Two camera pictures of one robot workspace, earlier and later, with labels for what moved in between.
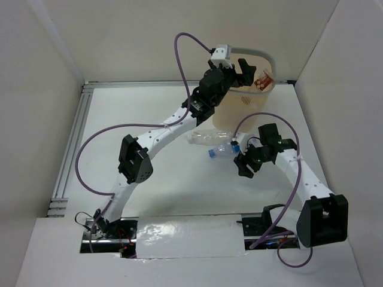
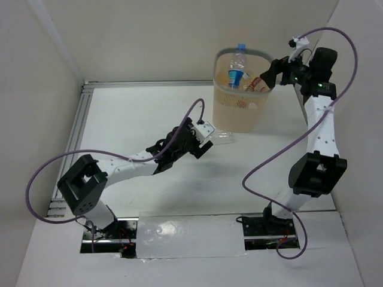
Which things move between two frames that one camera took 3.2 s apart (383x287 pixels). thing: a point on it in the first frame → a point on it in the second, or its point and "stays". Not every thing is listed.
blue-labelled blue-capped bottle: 222,149 → 237,66
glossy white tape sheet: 205,236 stays
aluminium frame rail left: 58,205 stays
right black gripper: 241,161 → 283,65
